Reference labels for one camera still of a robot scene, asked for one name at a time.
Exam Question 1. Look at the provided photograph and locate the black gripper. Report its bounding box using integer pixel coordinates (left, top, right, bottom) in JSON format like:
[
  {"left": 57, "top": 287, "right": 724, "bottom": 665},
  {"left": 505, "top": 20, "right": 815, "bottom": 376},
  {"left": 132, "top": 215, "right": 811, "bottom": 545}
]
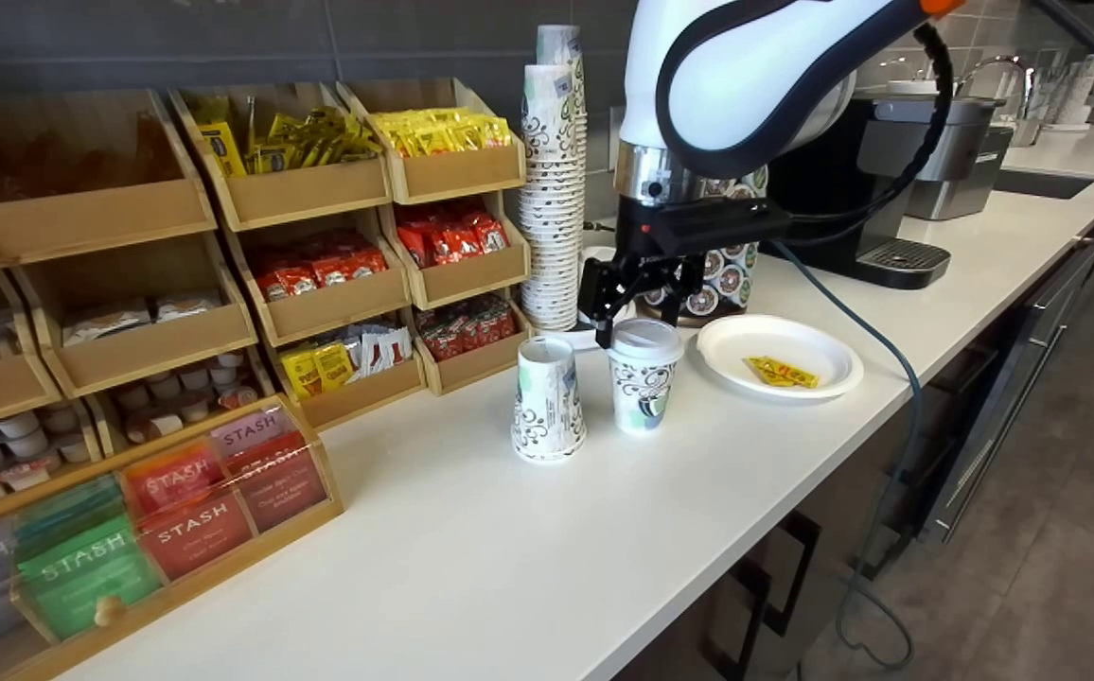
[{"left": 578, "top": 200, "right": 794, "bottom": 344}]

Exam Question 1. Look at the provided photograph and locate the patterned cup with white lid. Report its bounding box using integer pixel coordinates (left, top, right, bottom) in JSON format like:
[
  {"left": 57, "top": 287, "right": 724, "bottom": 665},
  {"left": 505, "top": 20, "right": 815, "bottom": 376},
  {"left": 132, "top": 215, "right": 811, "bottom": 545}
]
[{"left": 609, "top": 316, "right": 686, "bottom": 436}]

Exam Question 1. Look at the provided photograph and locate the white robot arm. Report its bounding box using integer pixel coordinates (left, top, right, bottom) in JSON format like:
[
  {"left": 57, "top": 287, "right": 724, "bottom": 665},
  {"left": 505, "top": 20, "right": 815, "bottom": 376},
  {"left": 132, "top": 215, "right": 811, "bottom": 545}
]
[{"left": 578, "top": 0, "right": 964, "bottom": 346}]

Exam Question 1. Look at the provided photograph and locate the K-cup pod carousel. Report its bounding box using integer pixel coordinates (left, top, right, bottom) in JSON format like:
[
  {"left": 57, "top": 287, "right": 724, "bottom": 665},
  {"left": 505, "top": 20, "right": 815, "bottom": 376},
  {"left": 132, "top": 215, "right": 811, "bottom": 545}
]
[{"left": 676, "top": 170, "right": 767, "bottom": 324}]

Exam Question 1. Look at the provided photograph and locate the patterned paper cup without lid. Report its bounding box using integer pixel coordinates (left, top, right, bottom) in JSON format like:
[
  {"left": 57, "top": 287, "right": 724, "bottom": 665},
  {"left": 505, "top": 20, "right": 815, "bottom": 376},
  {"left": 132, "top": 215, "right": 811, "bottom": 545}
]
[{"left": 511, "top": 337, "right": 582, "bottom": 466}]

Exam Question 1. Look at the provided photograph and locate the tall stack of paper cups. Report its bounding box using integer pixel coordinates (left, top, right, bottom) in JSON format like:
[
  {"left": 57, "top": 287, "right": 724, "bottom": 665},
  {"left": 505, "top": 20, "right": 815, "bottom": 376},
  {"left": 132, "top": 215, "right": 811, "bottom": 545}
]
[{"left": 517, "top": 23, "right": 587, "bottom": 334}]

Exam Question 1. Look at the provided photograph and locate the white round plate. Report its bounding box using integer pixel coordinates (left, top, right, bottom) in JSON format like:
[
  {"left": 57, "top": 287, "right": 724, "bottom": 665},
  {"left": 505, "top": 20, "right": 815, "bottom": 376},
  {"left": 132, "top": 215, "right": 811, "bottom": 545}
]
[{"left": 693, "top": 313, "right": 863, "bottom": 404}]

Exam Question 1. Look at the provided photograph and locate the yellow packet on plate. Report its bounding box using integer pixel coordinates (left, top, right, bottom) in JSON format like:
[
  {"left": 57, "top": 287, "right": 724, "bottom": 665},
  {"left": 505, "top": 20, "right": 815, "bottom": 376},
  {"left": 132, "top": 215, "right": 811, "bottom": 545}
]
[{"left": 741, "top": 356, "right": 823, "bottom": 390}]

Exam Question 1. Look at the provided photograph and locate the Keurig coffee machine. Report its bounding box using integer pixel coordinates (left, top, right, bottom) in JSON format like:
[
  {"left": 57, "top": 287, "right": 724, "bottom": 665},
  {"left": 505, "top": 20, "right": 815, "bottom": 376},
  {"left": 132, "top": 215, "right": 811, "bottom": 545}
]
[{"left": 767, "top": 95, "right": 1012, "bottom": 287}]

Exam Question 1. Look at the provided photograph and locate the wooden condiment organizer rack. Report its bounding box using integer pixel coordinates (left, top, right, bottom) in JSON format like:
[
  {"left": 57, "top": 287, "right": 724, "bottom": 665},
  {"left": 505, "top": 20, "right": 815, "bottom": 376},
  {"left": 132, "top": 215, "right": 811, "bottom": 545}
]
[{"left": 0, "top": 75, "right": 536, "bottom": 522}]

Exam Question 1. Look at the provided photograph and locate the wooden tea bag box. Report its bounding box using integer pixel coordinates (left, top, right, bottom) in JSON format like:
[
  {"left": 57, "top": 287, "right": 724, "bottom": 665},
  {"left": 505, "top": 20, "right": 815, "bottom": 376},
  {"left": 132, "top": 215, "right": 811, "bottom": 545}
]
[{"left": 0, "top": 397, "right": 341, "bottom": 681}]

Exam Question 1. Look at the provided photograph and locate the green power cable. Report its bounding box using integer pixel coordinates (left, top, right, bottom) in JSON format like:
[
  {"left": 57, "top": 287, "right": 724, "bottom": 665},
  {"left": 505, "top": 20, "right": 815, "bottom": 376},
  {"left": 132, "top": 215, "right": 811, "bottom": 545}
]
[{"left": 767, "top": 239, "right": 929, "bottom": 672}]

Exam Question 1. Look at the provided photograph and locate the black cabinet handle left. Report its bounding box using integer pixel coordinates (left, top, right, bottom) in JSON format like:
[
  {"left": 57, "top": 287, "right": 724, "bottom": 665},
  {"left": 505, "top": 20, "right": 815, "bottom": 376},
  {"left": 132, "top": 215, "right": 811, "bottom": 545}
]
[{"left": 766, "top": 509, "right": 823, "bottom": 636}]

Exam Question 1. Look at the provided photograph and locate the black cabinet handle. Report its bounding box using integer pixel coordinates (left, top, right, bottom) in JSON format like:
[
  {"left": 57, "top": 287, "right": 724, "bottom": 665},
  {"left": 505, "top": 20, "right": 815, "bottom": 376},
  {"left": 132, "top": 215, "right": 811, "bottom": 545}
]
[
  {"left": 766, "top": 509, "right": 823, "bottom": 636},
  {"left": 701, "top": 562, "right": 772, "bottom": 681}
]

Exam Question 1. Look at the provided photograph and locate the black cabinet handle right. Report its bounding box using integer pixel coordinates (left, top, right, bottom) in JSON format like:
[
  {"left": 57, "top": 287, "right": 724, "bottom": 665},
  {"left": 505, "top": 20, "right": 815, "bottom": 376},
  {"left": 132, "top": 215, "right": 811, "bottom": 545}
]
[{"left": 701, "top": 562, "right": 772, "bottom": 681}]

